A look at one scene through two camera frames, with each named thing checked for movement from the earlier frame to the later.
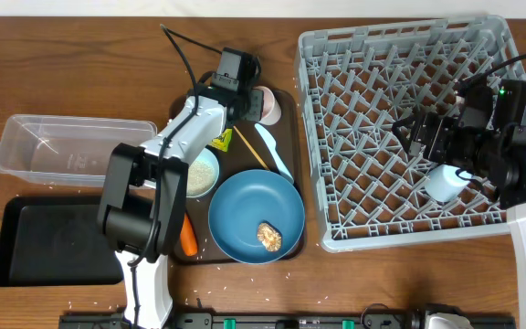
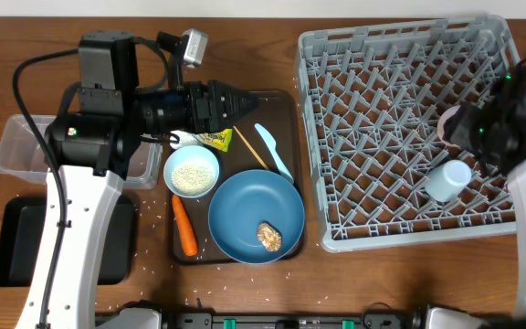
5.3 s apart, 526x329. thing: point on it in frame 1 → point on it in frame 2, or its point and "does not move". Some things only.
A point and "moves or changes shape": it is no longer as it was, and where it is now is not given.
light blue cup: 444,183 does not move
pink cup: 271,109 moves or changes shape
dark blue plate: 246,201 does not move
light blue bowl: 203,173 does not move
